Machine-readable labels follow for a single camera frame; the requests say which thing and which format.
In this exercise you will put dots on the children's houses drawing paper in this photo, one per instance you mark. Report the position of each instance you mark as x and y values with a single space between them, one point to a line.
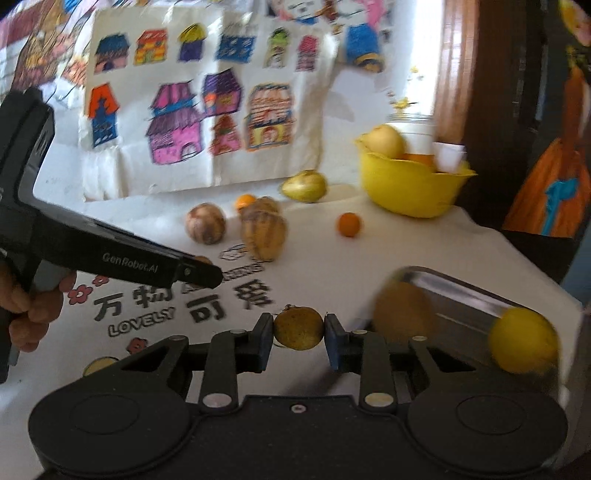
183 97

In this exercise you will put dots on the yellow pear in bowl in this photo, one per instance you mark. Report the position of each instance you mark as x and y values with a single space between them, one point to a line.
386 141

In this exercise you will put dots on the yellow lemon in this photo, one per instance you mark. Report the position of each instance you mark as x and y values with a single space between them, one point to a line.
522 341

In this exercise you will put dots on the elongated striped pepino melon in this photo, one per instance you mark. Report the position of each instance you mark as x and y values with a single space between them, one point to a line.
263 229

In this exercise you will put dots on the folded white paper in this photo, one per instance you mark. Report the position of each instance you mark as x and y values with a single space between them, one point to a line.
448 157

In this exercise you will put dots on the yellow flower sprig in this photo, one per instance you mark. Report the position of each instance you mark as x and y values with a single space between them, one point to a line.
401 104

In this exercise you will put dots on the small brownish green round fruit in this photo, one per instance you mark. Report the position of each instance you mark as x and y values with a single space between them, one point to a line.
298 328

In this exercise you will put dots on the metal tray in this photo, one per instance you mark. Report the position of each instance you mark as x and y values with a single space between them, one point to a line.
465 314

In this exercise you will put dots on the round striped pepino melon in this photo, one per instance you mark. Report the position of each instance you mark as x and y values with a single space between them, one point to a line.
205 224

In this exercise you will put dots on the white and orange jar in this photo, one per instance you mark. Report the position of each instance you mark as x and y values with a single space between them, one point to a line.
418 133

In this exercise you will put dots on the green yellow mango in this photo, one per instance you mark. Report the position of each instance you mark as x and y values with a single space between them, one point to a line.
308 186

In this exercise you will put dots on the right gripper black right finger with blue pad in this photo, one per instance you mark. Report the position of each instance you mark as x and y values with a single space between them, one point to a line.
394 377

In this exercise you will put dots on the brown kiwi fruit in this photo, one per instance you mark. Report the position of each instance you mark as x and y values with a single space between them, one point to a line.
403 311

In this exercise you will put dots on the small orange tangerine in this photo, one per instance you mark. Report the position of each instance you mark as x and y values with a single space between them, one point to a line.
349 225
244 201

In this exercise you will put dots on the yellow plastic bowl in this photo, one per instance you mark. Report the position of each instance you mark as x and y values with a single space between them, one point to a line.
408 187

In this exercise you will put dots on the orange dress painting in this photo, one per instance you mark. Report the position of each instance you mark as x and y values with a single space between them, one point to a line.
556 193

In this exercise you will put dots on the person's left hand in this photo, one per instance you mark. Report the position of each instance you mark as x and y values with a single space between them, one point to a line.
34 312

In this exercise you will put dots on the cartoon bear drawing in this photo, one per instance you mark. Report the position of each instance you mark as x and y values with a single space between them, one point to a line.
363 27

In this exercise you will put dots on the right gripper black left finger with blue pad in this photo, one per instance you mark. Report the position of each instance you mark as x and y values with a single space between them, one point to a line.
171 362

